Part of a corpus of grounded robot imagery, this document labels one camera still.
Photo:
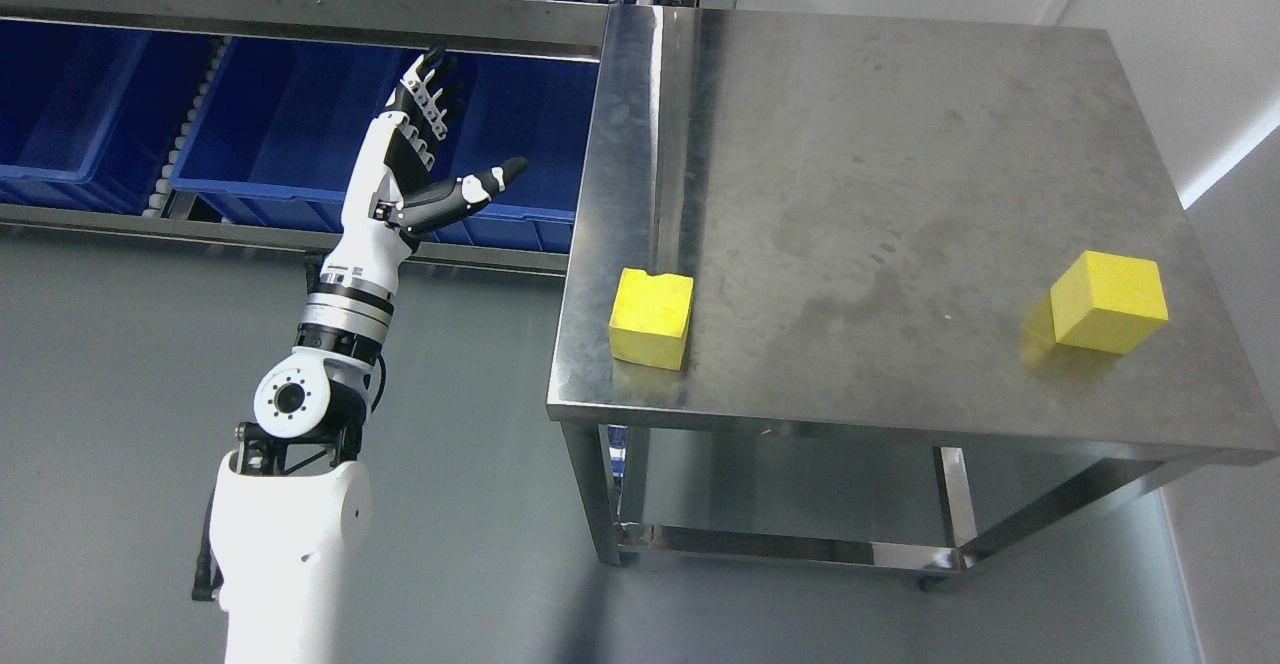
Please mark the blue bin lower left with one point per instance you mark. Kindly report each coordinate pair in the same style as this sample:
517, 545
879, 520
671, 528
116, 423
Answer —
89, 115

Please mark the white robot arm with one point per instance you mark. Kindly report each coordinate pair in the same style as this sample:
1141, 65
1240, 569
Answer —
291, 503

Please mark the blue bin lower middle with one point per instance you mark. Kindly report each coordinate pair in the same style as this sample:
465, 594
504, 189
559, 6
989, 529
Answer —
279, 131

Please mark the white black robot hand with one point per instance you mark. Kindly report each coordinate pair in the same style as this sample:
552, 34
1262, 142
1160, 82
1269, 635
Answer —
394, 159

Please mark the blue bin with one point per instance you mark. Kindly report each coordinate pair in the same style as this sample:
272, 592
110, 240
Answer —
279, 131
89, 115

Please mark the metal shelf rack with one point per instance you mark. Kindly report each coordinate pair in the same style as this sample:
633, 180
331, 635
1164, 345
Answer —
548, 29

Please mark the stainless steel table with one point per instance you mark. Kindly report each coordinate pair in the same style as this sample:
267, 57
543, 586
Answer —
874, 211

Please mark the yellow foam block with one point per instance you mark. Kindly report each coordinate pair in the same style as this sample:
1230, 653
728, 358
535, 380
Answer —
650, 319
1107, 302

